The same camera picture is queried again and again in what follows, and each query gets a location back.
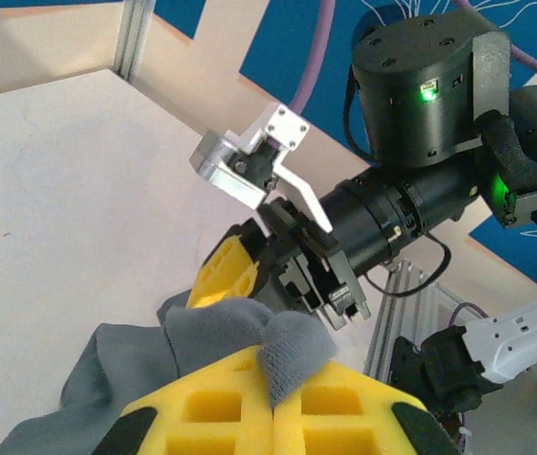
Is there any aluminium corner post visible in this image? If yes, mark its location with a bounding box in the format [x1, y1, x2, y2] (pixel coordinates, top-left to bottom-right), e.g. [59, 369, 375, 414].
[114, 0, 157, 81]

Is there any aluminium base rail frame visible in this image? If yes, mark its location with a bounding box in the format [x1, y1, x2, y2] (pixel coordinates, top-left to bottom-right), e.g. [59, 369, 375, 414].
[365, 259, 443, 380]

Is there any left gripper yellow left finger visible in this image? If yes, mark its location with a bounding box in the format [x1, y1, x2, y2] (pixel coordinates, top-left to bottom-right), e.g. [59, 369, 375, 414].
[91, 344, 277, 455]

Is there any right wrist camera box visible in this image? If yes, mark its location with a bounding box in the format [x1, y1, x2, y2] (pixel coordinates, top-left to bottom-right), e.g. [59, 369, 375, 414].
[189, 102, 334, 234]

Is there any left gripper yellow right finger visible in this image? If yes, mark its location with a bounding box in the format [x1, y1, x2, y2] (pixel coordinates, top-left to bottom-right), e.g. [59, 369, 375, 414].
[272, 360, 462, 455]

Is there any grey t-shirt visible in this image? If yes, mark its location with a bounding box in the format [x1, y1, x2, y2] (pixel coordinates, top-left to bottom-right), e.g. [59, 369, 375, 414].
[0, 283, 339, 455]

